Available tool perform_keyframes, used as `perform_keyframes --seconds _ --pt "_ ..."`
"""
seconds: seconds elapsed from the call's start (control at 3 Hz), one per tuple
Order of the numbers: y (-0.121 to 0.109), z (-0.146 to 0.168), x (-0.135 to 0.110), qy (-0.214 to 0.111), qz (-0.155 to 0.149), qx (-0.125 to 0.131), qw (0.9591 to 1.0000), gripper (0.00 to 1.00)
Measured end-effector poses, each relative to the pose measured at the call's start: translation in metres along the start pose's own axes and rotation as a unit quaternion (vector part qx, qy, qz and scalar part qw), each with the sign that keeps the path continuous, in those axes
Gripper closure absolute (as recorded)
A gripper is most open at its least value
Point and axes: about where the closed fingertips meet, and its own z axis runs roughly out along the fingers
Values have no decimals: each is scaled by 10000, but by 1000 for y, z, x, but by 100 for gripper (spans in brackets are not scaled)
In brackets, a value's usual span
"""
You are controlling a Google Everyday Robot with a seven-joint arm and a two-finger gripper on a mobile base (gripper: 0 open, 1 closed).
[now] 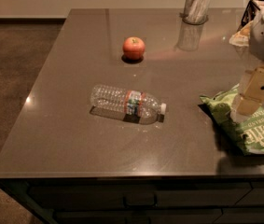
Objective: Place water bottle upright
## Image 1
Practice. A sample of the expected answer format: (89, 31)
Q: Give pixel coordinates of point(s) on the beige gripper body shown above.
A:
(252, 97)

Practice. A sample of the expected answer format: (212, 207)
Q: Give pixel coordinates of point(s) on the clear plastic water bottle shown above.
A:
(129, 102)

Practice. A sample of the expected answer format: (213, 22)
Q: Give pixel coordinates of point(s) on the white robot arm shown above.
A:
(256, 38)

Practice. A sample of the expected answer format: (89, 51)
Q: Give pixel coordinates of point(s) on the green chips bag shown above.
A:
(248, 136)

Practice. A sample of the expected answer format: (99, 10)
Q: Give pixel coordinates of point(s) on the dark cabinet drawer front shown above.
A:
(119, 196)

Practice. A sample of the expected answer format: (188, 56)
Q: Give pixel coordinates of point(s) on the red apple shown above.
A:
(133, 48)

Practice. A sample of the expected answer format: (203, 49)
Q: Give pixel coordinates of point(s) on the black wire basket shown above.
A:
(252, 9)

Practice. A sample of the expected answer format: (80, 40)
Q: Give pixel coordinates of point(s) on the dark cabinet drawer handle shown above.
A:
(139, 199)

